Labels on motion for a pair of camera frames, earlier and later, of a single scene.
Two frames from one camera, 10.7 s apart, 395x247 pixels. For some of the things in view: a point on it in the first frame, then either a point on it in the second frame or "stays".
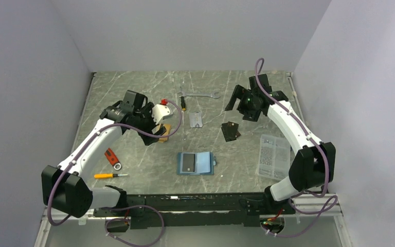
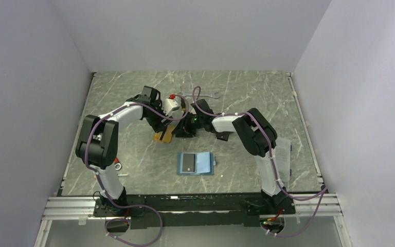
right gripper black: [241, 93] -> [183, 129]
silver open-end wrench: [210, 94] stays
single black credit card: [188, 162] stays
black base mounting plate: [166, 210] stays
